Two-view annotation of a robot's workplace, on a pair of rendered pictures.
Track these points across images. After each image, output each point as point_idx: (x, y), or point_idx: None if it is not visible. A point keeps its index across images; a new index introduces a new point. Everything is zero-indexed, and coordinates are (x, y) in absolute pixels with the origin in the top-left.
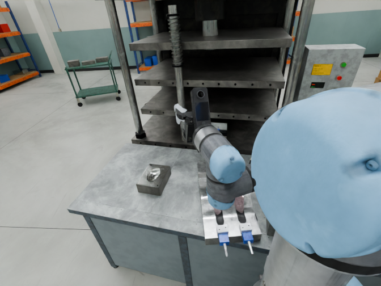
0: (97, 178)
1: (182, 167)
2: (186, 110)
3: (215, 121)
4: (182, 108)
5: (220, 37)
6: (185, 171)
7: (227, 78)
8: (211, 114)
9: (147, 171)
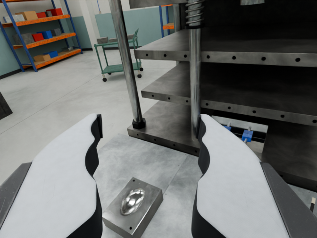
0: None
1: (183, 190)
2: (88, 213)
3: (246, 119)
4: (72, 173)
5: None
6: (186, 199)
7: (281, 48)
8: (241, 108)
9: (125, 191)
